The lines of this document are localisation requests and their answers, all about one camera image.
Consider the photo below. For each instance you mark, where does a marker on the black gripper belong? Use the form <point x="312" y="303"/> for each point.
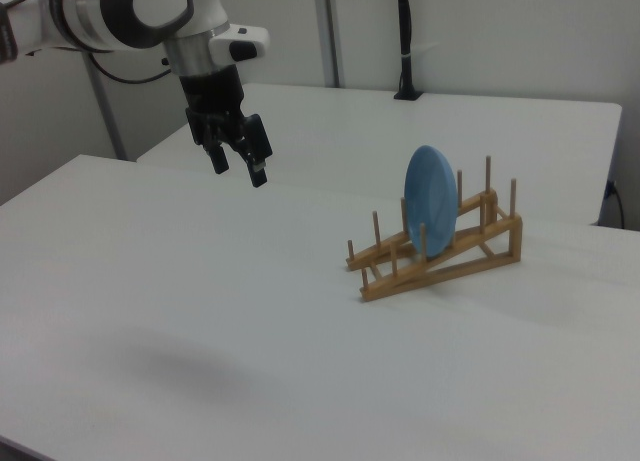
<point x="210" y="93"/>

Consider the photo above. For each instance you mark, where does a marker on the blue round plate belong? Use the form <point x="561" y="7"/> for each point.
<point x="430" y="201"/>

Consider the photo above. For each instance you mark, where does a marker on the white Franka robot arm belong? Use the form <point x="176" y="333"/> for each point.
<point x="75" y="11"/>

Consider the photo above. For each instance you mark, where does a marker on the wooden plate rack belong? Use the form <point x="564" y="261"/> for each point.
<point x="450" y="268"/>

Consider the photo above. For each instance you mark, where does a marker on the white rectangular table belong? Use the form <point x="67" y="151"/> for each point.
<point x="450" y="126"/>

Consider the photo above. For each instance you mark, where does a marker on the grey wall partition post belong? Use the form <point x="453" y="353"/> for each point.
<point x="110" y="116"/>
<point x="330" y="31"/>

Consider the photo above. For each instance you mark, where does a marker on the black camera stand pole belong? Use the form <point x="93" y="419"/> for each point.
<point x="406" y="36"/>

